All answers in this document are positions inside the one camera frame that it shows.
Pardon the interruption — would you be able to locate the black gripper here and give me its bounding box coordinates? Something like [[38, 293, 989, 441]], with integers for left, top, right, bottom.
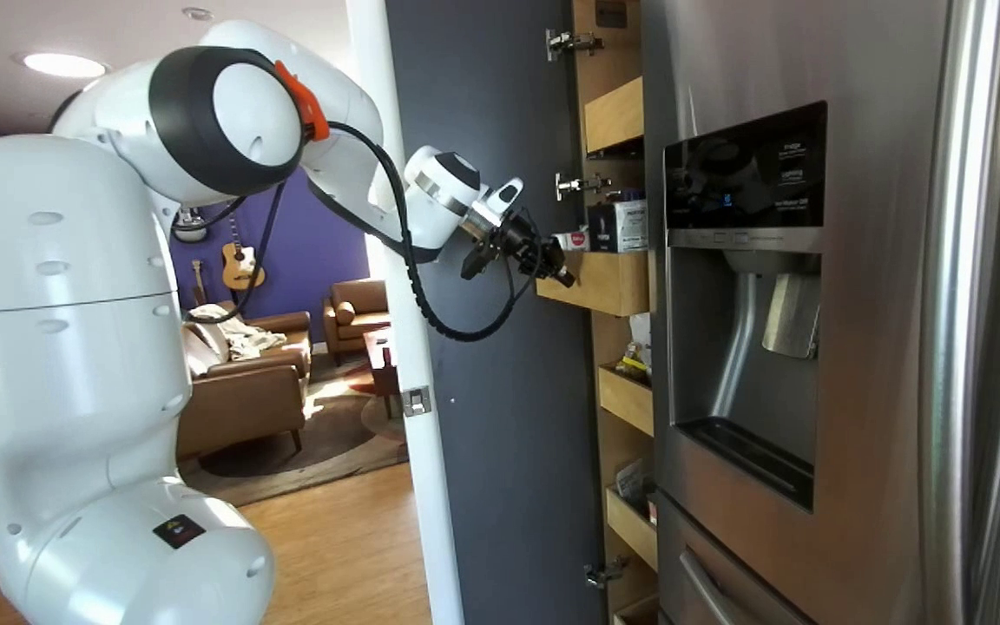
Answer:
[[463, 220, 578, 290]]

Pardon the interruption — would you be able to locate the wooden pull-out drawer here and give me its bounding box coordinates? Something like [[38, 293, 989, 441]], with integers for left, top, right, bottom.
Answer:
[[534, 249, 651, 317]]

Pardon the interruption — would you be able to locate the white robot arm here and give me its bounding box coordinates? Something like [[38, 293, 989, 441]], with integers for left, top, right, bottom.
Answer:
[[0, 21, 570, 625]]

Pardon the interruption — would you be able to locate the upper wooden drawer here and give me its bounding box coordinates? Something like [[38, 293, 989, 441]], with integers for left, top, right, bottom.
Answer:
[[584, 80, 646, 154]]

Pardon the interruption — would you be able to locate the lower wooden drawer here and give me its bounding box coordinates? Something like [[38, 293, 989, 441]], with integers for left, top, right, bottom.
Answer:
[[596, 368, 654, 439]]

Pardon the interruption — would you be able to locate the black Morton kosher salt box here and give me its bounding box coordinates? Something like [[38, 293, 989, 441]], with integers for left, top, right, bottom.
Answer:
[[586, 199, 651, 254]]

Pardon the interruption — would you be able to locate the dark pantry door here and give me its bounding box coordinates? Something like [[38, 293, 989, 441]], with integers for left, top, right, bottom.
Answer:
[[388, 0, 604, 625]]

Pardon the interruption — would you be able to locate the brown leather armchair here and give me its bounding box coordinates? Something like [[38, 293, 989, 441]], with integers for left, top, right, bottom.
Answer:
[[322, 278, 388, 353]]

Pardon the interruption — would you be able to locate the stainless steel refrigerator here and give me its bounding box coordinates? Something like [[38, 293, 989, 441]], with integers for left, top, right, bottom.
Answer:
[[643, 0, 1000, 625]]

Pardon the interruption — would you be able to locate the brown leather sofa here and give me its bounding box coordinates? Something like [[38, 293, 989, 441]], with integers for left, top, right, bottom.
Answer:
[[176, 305, 314, 459]]

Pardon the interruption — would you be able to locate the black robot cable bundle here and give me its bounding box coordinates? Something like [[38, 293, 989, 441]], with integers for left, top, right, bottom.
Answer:
[[185, 117, 538, 346]]

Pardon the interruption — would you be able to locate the wall-hung guitar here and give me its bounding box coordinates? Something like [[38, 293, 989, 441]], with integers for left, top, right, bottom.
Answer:
[[224, 244, 265, 293]]

